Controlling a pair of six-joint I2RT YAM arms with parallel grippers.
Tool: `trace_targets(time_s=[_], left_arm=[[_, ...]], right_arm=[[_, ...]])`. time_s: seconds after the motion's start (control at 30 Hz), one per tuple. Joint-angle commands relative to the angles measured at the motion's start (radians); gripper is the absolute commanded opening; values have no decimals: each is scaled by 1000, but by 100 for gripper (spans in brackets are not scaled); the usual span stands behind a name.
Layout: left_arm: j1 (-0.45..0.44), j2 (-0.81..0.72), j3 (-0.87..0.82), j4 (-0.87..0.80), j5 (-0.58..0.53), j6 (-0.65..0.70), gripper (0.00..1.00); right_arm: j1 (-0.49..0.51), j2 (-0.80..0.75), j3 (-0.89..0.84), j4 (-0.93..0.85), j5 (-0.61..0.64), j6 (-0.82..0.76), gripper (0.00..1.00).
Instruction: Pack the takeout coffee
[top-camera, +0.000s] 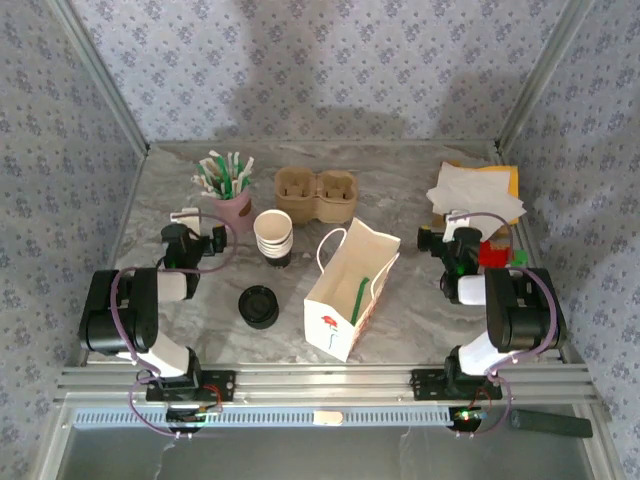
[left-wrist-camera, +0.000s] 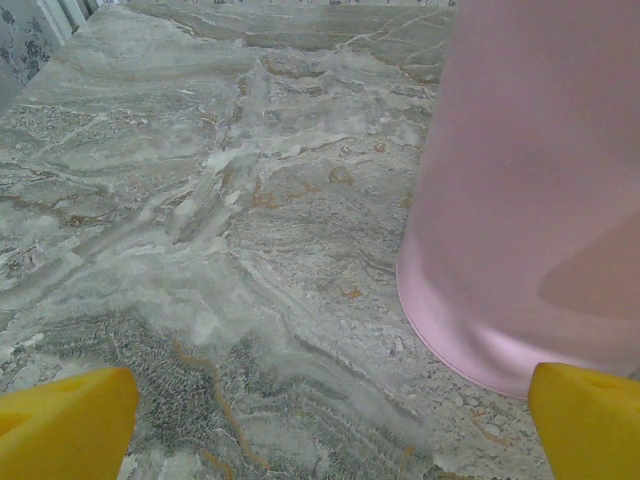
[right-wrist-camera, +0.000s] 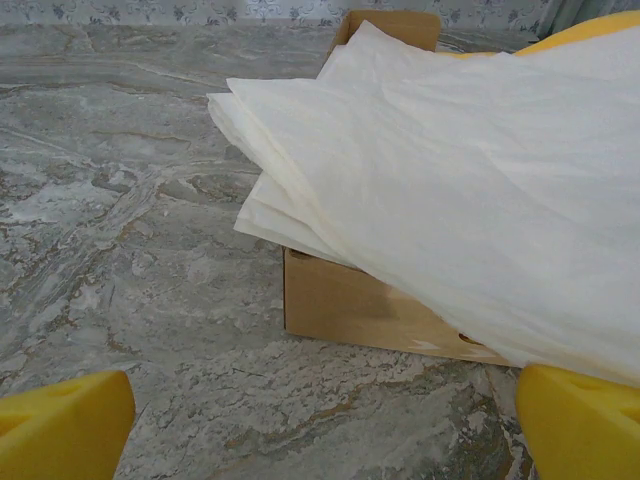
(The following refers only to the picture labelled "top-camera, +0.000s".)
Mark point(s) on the white flower print paper bag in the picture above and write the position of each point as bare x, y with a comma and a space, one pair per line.
332, 325

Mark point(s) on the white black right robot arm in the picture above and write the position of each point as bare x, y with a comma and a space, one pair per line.
520, 310

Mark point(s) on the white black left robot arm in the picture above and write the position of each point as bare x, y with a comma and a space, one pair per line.
115, 315

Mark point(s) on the large red toy brick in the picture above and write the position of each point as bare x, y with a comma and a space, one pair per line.
492, 256

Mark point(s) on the pink straw holder cup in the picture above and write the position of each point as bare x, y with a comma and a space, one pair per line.
235, 212

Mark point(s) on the stack of paper cups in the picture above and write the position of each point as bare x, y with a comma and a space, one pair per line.
272, 225

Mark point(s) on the pile of white napkins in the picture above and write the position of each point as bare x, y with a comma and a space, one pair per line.
475, 195

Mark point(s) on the green toy brick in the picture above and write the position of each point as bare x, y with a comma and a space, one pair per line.
520, 257

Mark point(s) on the stack of black lids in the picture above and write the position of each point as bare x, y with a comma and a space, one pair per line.
257, 305

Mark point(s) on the yellow paper envelope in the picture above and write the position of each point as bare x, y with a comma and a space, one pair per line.
512, 185

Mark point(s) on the pink white sticker label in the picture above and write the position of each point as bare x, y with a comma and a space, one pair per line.
328, 418

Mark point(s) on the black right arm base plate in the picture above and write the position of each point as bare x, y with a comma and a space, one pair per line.
425, 385

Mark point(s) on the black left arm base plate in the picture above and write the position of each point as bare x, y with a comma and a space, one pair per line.
222, 385

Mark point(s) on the aluminium mounting rail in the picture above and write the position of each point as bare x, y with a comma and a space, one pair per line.
325, 385

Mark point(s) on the aluminium frame post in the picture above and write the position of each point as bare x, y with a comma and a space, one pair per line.
101, 75
543, 75

